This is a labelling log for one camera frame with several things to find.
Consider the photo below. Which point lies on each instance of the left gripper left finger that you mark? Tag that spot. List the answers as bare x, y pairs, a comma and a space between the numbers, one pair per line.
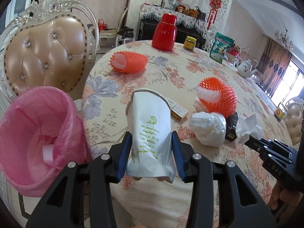
62, 205

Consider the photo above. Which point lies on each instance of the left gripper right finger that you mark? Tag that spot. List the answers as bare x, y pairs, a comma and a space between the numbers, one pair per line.
240, 205

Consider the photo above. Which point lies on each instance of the white tissue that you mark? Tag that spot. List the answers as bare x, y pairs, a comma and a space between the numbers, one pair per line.
246, 128

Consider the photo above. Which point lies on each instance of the small black box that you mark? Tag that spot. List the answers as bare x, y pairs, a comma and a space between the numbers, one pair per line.
231, 123

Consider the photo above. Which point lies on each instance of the orange foam net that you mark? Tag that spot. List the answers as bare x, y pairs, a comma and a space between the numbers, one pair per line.
216, 96
128, 62

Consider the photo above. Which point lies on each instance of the white plastic bag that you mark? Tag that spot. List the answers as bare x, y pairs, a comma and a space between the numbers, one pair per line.
209, 128

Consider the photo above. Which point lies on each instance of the white green-print paper cup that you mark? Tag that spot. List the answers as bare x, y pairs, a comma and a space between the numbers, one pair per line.
149, 122

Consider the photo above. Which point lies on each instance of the cardboard cigarette box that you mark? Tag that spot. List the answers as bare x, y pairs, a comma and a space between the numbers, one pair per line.
178, 112

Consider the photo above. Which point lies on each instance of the pink-lined trash bin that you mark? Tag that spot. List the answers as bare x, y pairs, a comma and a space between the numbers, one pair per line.
41, 133

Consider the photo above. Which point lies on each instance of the right hand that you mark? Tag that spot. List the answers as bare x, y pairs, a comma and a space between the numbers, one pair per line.
291, 198

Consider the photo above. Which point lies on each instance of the small yellow red can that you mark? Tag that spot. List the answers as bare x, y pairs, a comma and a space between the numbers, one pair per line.
279, 114

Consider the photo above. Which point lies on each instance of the beige chair far right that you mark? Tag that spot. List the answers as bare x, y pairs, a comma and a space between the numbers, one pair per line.
294, 119

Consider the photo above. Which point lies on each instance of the floral tablecloth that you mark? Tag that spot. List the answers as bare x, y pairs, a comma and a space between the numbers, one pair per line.
175, 75

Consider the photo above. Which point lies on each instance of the white porcelain teapot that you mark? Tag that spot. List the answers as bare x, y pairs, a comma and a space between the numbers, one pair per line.
244, 69

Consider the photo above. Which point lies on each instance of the brown curtain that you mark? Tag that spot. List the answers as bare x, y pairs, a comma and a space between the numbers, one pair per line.
273, 64

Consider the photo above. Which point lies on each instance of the chandelier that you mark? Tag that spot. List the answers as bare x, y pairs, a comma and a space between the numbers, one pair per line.
283, 39

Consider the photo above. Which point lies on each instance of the green snack bag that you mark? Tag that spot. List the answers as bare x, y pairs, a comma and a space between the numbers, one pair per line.
220, 45

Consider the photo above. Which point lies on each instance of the yellow-lid jar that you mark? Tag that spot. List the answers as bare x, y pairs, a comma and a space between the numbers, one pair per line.
189, 43

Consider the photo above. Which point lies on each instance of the tufted beige ornate chair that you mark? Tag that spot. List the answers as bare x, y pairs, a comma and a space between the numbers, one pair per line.
51, 43

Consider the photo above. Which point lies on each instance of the black piano with lace cover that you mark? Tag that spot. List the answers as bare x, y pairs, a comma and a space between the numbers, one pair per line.
150, 16

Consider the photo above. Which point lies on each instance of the red thermos bottle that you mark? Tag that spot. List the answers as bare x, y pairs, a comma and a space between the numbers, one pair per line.
165, 33

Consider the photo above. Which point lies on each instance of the red Chinese knot ornament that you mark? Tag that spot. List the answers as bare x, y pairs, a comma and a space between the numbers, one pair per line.
215, 5

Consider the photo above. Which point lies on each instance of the red handbag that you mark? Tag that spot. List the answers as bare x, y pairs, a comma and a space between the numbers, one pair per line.
101, 25

